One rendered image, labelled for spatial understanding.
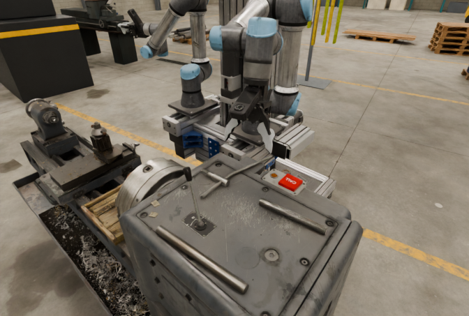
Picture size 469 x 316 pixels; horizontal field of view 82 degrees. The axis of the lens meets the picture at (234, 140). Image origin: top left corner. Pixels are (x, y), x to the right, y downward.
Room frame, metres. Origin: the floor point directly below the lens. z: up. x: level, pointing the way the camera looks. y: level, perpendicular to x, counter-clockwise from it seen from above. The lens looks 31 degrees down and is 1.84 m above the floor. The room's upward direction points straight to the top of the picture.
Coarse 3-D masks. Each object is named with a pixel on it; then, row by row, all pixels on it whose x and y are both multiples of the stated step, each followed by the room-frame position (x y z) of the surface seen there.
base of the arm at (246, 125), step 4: (244, 124) 1.21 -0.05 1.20; (248, 124) 1.19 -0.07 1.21; (252, 124) 1.19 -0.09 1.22; (256, 124) 1.18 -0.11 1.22; (244, 128) 1.20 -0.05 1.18; (248, 128) 1.19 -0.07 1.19; (252, 128) 1.18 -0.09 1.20; (256, 128) 1.19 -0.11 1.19; (244, 132) 1.20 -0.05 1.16; (248, 132) 1.18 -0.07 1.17; (252, 132) 1.17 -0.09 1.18; (256, 132) 1.17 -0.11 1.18
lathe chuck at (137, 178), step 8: (152, 160) 0.85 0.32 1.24; (160, 160) 0.85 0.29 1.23; (168, 160) 0.87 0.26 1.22; (136, 168) 0.80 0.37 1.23; (160, 168) 0.80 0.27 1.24; (128, 176) 0.77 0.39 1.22; (136, 176) 0.77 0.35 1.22; (144, 176) 0.76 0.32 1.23; (128, 184) 0.75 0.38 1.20; (136, 184) 0.73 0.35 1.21; (120, 192) 0.74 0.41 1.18; (128, 192) 0.72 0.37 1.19; (136, 192) 0.71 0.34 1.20; (120, 200) 0.72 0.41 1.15; (128, 200) 0.70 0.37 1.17; (120, 208) 0.70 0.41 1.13; (128, 208) 0.68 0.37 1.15
